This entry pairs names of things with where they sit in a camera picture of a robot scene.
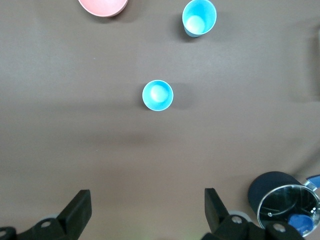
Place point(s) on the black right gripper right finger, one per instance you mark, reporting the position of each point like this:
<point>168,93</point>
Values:
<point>215,210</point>

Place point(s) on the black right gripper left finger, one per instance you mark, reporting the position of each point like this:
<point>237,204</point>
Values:
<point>75,212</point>

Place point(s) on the light blue plastic cup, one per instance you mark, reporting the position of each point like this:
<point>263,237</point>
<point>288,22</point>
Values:
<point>157,96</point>
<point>199,15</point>

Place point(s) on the brown table cloth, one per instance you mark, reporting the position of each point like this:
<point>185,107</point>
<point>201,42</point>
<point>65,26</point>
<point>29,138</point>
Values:
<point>75,100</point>

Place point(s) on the pink bowl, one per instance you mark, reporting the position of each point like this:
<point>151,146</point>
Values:
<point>102,6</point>

